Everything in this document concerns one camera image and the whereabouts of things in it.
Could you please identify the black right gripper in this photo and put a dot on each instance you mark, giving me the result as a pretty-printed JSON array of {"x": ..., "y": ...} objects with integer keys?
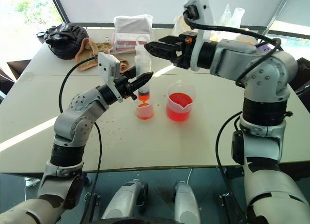
[{"x": 185, "y": 52}]

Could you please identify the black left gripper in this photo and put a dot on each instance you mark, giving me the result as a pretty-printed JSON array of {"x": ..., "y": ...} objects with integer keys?
[{"x": 124, "y": 87}]

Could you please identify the clear plastic syringe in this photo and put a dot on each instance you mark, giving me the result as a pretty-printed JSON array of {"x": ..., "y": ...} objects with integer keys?
[{"x": 143, "y": 61}]

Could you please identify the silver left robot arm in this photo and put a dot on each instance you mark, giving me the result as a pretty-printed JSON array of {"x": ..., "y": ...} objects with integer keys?
[{"x": 72, "y": 122}]

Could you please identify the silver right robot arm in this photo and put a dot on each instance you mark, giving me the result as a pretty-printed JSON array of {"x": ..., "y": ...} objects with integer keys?
[{"x": 264, "y": 88}]

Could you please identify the small clear plastic cup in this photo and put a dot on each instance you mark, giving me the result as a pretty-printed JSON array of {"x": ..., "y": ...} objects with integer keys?
[{"x": 145, "y": 112}]

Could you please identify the cream plastic bag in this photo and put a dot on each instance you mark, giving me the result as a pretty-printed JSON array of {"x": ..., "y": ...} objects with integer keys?
[{"x": 180, "y": 25}]

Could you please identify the pink flat box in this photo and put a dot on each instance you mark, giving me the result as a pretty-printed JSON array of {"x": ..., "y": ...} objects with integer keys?
[{"x": 126, "y": 42}]

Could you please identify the plastic bag of white tissues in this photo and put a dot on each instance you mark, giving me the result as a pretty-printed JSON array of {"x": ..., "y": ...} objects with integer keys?
[{"x": 132, "y": 25}]

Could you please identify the large clear plastic beaker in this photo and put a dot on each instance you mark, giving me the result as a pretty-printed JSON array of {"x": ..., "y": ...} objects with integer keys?
[{"x": 179, "y": 107}]

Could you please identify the brown towel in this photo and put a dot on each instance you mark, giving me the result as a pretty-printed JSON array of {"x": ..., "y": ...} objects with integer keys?
[{"x": 90, "y": 52}]

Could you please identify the clear crumpled plastic bag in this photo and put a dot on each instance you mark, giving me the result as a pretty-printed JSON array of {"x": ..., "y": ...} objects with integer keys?
[{"x": 225, "y": 15}]

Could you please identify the clear plastic flask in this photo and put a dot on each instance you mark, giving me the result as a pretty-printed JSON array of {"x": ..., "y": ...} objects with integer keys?
[{"x": 238, "y": 15}]

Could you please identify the black bag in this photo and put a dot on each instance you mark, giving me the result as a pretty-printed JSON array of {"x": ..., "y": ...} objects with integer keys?
[{"x": 64, "y": 39}]

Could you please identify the dark chair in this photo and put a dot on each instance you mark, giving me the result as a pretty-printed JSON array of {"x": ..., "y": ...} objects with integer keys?
[
  {"x": 14, "y": 73},
  {"x": 301, "y": 76}
]

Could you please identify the silver left robot leg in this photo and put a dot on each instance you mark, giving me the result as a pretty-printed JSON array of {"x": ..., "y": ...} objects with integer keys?
[{"x": 123, "y": 199}]

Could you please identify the silver robot leg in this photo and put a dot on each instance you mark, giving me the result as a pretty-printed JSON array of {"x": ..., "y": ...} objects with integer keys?
[
  {"x": 185, "y": 202},
  {"x": 123, "y": 199}
]

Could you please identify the silver right robot leg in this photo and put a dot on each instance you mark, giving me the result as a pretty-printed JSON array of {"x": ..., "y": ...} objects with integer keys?
[{"x": 185, "y": 202}]

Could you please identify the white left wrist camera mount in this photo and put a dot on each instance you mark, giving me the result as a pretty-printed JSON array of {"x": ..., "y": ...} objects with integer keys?
[{"x": 107, "y": 66}]

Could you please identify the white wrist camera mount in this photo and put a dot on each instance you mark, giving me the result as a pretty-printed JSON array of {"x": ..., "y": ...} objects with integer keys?
[
  {"x": 206, "y": 8},
  {"x": 107, "y": 66}
]

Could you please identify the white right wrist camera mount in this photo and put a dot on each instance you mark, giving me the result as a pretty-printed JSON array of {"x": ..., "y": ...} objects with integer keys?
[{"x": 206, "y": 8}]

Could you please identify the black metal table bracket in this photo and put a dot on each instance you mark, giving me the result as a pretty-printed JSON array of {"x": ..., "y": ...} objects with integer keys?
[
  {"x": 225, "y": 199},
  {"x": 93, "y": 202}
]

